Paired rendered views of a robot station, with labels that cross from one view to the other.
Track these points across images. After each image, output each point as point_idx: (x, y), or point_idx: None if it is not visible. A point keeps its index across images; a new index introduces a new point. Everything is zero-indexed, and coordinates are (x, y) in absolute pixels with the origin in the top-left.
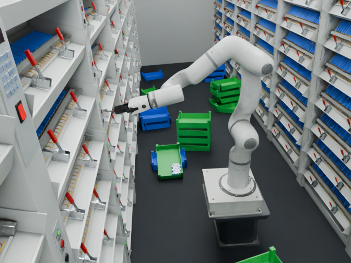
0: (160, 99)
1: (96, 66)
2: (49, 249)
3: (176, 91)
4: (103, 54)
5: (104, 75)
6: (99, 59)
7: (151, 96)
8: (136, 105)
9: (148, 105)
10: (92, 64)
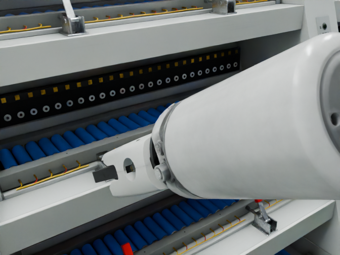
0: (177, 145)
1: (68, 0)
2: None
3: (264, 85)
4: (254, 7)
5: (153, 48)
6: (209, 13)
7: (162, 118)
8: (111, 157)
9: (145, 166)
10: None
